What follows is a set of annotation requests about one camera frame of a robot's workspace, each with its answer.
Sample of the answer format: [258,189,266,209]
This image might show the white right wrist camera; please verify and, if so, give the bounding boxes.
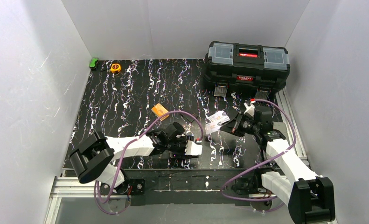
[244,101,255,117]

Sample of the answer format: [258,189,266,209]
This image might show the black toolbox with clear lids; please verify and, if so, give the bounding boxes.
[203,41,290,99]

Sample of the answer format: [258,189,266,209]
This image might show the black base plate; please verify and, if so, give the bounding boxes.
[110,167,283,206]

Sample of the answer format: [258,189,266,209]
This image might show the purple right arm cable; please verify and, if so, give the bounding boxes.
[220,98,297,214]

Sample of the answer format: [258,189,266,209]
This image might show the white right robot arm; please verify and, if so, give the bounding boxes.
[220,105,336,224]

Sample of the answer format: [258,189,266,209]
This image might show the orange credit card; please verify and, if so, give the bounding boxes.
[151,103,169,121]

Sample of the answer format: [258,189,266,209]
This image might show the green small tool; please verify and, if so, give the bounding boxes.
[89,58,99,70]

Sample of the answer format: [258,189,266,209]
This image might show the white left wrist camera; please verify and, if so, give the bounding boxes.
[184,140,202,156]

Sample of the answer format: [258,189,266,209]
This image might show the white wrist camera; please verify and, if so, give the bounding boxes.
[244,101,255,117]
[184,140,202,156]

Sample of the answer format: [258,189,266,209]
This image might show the yellow tape measure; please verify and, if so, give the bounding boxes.
[109,63,122,73]

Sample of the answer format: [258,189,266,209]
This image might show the aluminium frame rails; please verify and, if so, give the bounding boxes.
[43,88,340,224]

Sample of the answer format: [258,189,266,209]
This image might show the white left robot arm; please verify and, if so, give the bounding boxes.
[69,122,202,188]

